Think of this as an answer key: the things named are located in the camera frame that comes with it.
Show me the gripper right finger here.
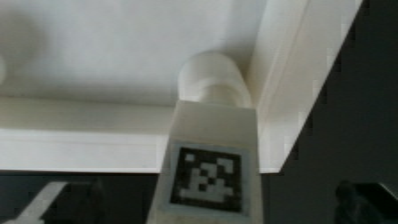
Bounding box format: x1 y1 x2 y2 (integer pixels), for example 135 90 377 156
334 180 398 224

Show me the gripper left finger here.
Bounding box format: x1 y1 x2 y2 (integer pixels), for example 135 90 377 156
11 180 107 224

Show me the white table leg with tag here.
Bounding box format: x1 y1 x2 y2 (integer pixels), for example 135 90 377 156
146 52 263 224

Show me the white square tabletop part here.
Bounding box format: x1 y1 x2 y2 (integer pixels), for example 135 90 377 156
0 0 365 173

